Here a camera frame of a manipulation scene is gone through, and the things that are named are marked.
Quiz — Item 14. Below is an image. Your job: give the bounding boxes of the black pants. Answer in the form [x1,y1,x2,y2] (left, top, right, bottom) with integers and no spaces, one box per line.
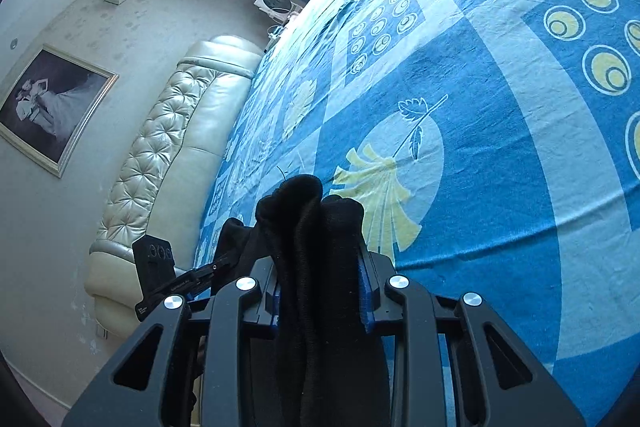
[215,174,393,427]

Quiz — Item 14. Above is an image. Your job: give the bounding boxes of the cream tufted leather headboard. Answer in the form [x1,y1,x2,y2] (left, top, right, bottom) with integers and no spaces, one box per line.
[85,34,263,340]

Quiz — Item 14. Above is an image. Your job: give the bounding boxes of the white box fan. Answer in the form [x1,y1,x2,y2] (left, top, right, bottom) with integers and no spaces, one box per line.
[254,0,301,20]

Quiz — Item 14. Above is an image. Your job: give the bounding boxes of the blue patterned bedsheet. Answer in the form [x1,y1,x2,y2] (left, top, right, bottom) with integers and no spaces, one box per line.
[192,0,640,375]

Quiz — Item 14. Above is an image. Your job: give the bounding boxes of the framed wall picture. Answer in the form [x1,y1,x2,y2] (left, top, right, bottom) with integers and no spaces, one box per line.
[0,43,120,178]

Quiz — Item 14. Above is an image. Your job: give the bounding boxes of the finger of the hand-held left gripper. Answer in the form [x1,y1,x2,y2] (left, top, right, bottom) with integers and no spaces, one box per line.
[170,256,236,302]

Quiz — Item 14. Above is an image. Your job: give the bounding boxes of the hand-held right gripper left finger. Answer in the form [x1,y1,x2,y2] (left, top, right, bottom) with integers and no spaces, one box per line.
[62,257,281,427]

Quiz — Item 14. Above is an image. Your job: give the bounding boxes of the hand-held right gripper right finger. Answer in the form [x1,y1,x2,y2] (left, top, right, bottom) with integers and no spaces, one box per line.
[357,242,586,427]

